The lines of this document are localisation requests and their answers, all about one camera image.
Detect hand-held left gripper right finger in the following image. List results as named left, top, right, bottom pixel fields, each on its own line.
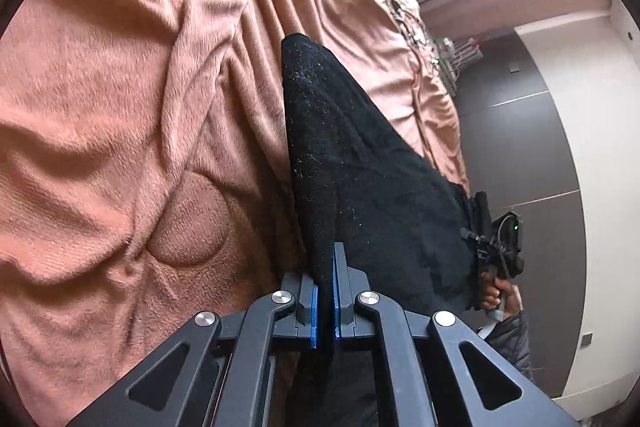
left=331, top=242, right=581, bottom=427

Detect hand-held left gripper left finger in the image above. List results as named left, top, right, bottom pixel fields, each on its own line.
left=65, top=272, right=321, bottom=427

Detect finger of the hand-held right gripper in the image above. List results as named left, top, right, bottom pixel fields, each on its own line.
left=470, top=191, right=490, bottom=235

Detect black pants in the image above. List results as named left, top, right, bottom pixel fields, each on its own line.
left=280, top=32, right=483, bottom=427

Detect person's right forearm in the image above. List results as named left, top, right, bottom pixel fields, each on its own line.
left=480, top=309, right=535, bottom=385

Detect person's right hand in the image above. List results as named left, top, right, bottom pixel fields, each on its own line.
left=479, top=274, right=523, bottom=322

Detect orange bed blanket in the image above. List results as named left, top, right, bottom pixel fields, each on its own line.
left=0, top=0, right=471, bottom=427

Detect wire rack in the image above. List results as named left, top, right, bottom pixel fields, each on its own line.
left=434, top=36, right=484, bottom=84

